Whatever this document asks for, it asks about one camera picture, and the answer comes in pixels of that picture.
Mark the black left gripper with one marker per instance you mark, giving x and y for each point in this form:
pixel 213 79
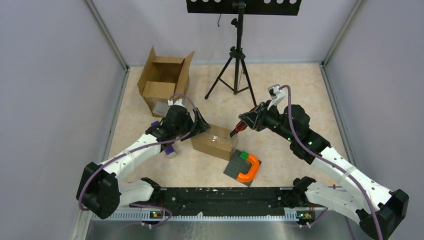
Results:
pixel 201 124

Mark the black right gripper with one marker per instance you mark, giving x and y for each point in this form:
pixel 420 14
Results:
pixel 255 119

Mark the red black utility knife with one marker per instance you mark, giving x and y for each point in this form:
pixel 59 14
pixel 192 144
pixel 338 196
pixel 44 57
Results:
pixel 241 126

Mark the small cardboard box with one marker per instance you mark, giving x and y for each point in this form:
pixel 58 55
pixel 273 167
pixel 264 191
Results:
pixel 216 141

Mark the large cardboard express box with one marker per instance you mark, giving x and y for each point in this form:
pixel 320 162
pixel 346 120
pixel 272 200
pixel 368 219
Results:
pixel 163 76

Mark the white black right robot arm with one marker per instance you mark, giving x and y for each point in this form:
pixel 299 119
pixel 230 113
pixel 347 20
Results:
pixel 376 209

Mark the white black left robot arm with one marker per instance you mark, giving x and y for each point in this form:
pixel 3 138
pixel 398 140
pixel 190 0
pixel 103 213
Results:
pixel 102 188

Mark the green block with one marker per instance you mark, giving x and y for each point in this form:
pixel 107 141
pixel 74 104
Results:
pixel 244 155

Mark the white shipping label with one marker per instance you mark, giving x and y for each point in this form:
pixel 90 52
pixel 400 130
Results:
pixel 160 109

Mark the grey knife holder plate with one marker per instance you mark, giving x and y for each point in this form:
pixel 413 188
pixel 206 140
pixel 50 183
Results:
pixel 236 165

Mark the black tripod stand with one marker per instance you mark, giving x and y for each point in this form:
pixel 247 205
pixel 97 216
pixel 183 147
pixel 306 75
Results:
pixel 236 53

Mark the black perforated tripod tray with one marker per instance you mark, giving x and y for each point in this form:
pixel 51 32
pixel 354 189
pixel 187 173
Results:
pixel 249 7

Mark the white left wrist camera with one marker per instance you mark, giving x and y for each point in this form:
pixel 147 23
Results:
pixel 178 102

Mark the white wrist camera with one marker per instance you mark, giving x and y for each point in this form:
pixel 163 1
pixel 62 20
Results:
pixel 178 102
pixel 277 94

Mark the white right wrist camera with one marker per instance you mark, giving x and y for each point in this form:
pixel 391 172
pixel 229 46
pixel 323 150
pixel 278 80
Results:
pixel 277 94

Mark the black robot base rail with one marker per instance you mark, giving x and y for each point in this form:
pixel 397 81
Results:
pixel 232 202

